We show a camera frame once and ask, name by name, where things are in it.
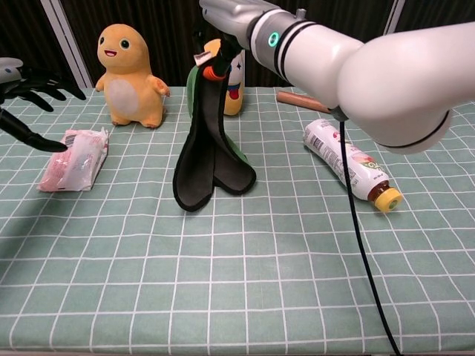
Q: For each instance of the white partition frame post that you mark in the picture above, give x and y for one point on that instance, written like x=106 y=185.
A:
x=70 y=48
x=395 y=13

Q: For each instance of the white pink plastic packet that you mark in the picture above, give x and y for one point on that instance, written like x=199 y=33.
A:
x=78 y=163

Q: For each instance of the green cloth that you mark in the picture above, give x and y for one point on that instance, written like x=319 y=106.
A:
x=206 y=148

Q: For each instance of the brown cylindrical rod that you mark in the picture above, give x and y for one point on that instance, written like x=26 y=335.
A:
x=297 y=99

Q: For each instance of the green checkered tablecloth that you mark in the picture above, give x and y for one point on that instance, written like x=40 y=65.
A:
x=222 y=278

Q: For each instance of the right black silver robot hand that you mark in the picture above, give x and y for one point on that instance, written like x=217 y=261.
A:
x=234 y=18

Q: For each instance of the orange dinosaur plush toy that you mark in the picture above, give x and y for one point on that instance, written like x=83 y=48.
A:
x=126 y=74

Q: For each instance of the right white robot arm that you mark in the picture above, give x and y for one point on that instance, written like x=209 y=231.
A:
x=389 y=81

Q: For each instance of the yellow one-antenna monster plush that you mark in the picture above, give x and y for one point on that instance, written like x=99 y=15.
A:
x=235 y=100

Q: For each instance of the white labelled bottle yellow cap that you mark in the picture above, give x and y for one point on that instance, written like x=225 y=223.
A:
x=334 y=155

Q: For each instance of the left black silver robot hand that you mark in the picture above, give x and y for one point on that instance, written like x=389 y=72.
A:
x=41 y=83

